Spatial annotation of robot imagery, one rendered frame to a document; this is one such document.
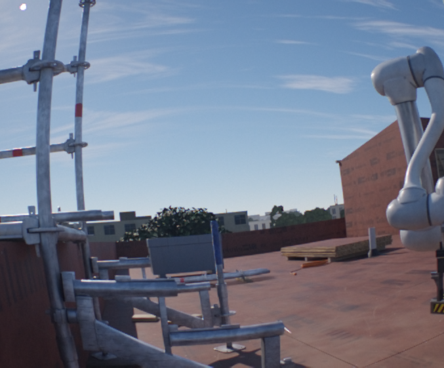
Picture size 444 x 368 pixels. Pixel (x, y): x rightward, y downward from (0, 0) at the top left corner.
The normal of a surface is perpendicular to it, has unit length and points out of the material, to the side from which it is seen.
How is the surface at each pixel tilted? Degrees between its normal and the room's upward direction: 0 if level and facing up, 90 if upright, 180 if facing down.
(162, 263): 90
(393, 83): 105
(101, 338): 90
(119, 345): 90
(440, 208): 92
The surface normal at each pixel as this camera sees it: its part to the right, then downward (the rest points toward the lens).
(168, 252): 0.25, -0.13
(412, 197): -0.56, -0.52
